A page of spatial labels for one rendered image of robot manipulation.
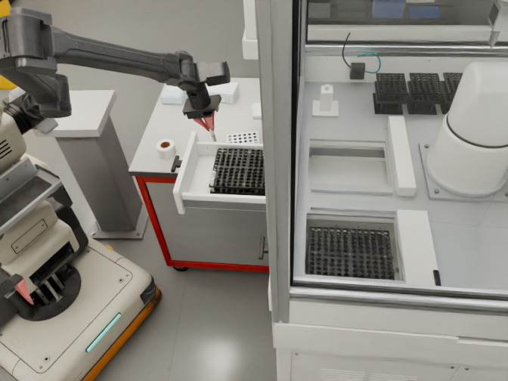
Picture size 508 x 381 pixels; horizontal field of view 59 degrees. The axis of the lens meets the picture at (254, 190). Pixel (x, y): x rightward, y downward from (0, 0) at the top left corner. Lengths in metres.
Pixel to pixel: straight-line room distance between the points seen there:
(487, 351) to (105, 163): 1.67
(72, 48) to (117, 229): 1.69
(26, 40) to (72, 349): 1.31
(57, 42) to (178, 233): 1.23
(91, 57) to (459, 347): 1.03
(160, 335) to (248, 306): 0.42
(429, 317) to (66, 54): 0.91
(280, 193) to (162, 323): 1.56
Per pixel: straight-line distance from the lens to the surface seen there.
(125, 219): 2.47
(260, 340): 2.11
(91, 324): 1.98
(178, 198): 1.40
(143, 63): 1.06
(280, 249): 0.84
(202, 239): 2.01
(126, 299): 2.00
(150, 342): 2.18
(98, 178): 2.26
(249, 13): 2.05
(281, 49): 0.55
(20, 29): 0.94
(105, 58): 1.01
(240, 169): 1.46
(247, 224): 1.88
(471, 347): 1.20
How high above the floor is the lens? 1.93
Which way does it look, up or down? 48 degrees down
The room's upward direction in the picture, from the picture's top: 5 degrees counter-clockwise
